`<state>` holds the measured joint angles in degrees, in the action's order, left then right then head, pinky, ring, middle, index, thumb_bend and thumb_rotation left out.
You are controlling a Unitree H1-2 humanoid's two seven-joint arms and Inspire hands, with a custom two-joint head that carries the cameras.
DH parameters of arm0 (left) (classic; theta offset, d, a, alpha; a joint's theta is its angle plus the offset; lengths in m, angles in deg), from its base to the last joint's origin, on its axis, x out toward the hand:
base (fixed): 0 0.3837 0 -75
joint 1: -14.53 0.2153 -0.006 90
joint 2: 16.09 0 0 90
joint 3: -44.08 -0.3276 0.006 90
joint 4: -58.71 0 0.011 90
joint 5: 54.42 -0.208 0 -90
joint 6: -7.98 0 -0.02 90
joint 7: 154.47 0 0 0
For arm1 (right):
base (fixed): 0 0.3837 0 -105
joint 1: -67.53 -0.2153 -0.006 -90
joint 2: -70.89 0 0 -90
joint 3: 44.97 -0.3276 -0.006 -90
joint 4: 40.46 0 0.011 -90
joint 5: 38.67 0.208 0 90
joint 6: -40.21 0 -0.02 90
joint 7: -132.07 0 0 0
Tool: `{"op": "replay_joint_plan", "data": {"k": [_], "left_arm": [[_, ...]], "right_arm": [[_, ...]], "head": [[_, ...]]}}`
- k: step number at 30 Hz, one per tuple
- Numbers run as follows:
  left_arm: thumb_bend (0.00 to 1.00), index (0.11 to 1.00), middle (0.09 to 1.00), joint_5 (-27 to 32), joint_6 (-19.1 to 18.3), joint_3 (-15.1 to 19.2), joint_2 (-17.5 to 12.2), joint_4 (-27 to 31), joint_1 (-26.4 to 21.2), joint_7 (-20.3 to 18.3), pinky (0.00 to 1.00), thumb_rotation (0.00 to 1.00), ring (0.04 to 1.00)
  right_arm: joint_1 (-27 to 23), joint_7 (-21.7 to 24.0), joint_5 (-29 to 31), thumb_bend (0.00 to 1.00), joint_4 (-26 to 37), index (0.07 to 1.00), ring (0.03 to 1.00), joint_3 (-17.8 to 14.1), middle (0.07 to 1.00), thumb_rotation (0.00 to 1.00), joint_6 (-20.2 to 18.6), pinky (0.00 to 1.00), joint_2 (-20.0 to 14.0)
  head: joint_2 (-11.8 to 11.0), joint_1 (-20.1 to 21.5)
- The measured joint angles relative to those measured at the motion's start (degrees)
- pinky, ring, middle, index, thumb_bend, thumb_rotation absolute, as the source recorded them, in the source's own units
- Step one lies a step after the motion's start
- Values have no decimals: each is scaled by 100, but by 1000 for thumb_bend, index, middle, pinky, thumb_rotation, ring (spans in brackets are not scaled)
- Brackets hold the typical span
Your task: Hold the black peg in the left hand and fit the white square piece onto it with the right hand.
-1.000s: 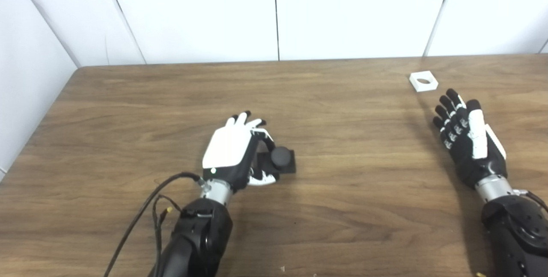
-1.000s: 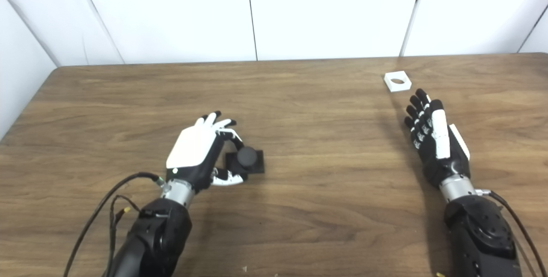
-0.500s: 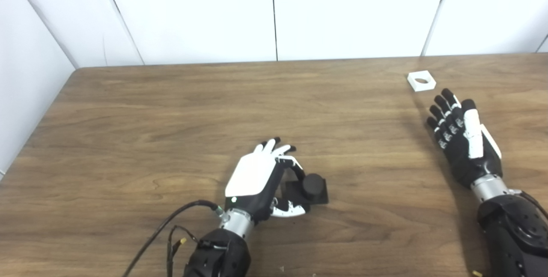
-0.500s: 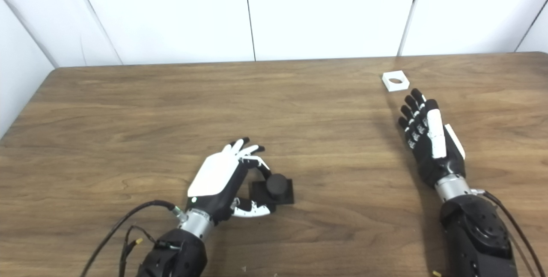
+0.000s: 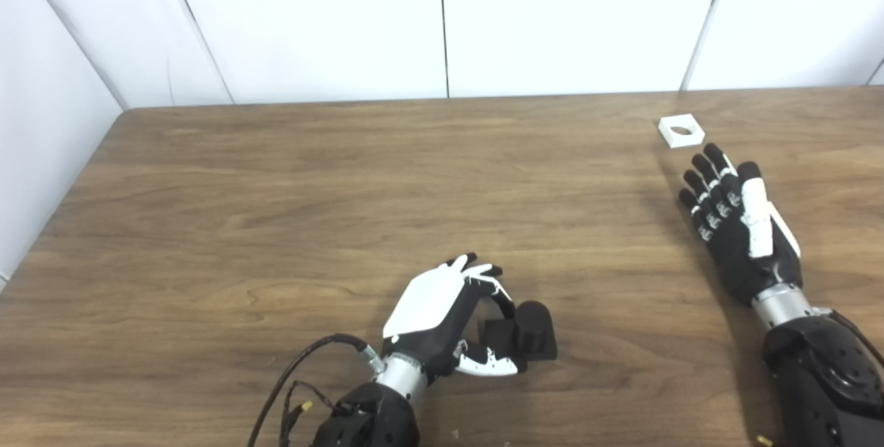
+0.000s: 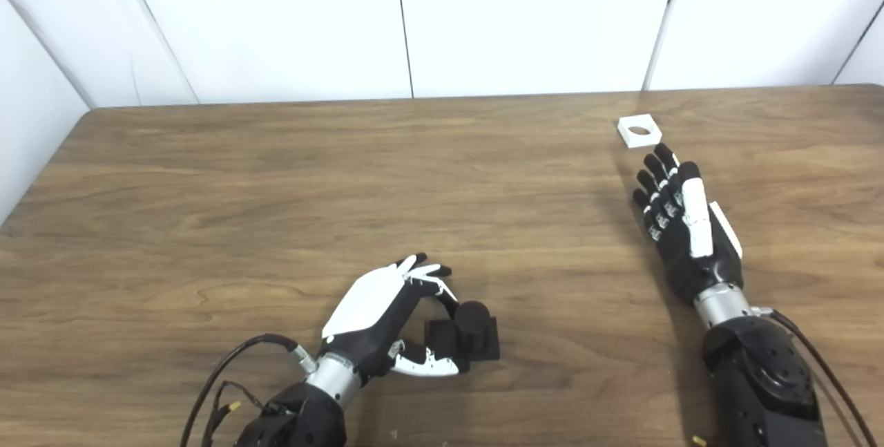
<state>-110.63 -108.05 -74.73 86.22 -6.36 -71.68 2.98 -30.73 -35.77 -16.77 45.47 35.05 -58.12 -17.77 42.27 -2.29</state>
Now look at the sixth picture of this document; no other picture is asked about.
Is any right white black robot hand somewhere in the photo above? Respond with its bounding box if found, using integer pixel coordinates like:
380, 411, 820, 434
632, 143, 744, 306

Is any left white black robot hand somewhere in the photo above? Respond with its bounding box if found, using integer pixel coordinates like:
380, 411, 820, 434
321, 253, 470, 382

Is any white square piece with hole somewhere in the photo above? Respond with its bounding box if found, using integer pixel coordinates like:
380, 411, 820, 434
617, 114, 663, 149

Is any black peg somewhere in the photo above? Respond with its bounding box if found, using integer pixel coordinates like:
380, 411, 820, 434
423, 301, 501, 365

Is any thick black left wrist cable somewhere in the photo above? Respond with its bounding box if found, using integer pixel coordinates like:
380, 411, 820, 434
181, 334, 318, 447

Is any thin black cable yellow plug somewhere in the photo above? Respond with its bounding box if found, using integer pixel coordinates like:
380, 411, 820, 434
202, 381, 291, 447

